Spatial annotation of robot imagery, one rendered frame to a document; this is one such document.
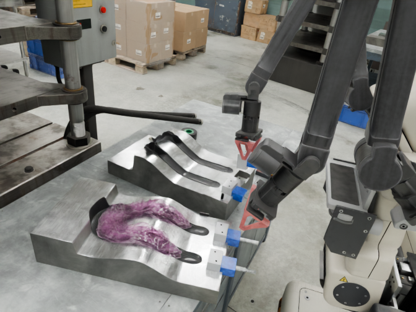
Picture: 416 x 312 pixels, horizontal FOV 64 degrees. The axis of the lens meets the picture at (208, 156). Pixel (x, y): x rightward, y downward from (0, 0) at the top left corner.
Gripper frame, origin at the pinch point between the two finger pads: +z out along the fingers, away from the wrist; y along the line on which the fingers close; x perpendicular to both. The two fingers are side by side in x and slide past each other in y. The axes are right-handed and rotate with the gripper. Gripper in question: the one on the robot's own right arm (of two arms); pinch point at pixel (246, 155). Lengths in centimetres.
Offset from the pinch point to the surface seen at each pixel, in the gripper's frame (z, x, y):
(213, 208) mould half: 14.6, -3.7, 16.5
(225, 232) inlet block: 13.6, 5.7, 27.9
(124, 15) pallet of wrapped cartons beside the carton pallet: -48, -293, -282
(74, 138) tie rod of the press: 6, -75, 9
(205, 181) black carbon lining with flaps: 9.2, -10.7, 9.7
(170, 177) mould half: 7.8, -21.2, 16.1
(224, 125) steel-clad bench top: 7, -32, -51
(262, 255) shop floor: 89, -5, -66
